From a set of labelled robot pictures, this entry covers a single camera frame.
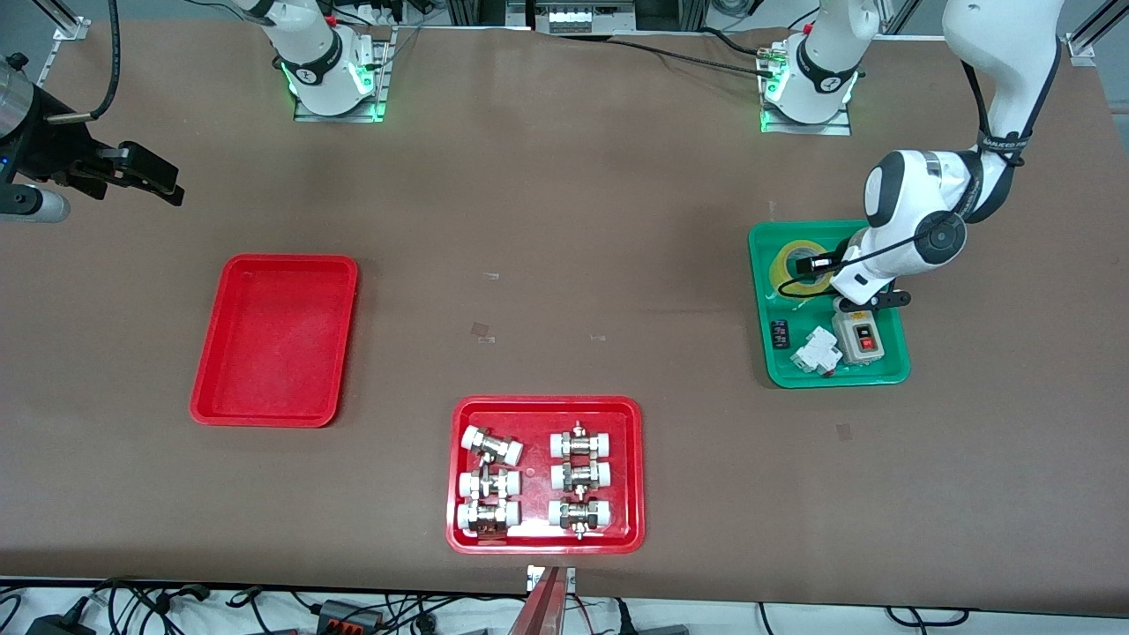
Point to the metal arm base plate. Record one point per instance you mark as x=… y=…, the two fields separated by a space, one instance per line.
x=838 y=125
x=385 y=88

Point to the brown tape patch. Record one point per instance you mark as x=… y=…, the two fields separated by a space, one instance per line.
x=481 y=329

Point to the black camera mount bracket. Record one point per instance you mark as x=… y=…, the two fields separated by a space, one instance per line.
x=873 y=302

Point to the small metal bracket plate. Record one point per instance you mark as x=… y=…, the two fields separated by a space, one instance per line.
x=534 y=578

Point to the aluminium frame profile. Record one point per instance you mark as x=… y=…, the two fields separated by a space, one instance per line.
x=66 y=22
x=1094 y=31

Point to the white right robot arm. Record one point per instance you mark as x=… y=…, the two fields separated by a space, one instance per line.
x=317 y=53

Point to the white-capped metal pipe valve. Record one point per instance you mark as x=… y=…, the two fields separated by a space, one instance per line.
x=580 y=476
x=492 y=445
x=489 y=483
x=579 y=513
x=581 y=444
x=487 y=516

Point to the red plastic tray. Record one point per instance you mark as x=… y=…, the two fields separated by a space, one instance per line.
x=538 y=414
x=273 y=339

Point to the white power strip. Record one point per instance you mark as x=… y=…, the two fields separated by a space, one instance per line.
x=586 y=18

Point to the small black component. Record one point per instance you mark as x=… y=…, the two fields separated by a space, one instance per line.
x=780 y=333

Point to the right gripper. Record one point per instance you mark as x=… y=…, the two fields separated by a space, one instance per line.
x=44 y=150

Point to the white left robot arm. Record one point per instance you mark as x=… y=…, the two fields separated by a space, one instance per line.
x=1014 y=53

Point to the grey switch box red button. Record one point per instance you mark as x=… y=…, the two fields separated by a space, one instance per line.
x=860 y=339

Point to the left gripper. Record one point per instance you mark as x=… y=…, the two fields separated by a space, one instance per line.
x=841 y=248

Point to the yellow tape roll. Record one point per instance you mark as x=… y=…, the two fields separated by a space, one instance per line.
x=785 y=265

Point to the red metal bar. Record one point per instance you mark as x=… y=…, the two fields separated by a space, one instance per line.
x=540 y=613

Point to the green plastic tray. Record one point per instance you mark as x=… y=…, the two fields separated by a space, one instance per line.
x=798 y=313

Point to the white circuit breaker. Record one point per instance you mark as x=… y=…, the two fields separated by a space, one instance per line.
x=816 y=353

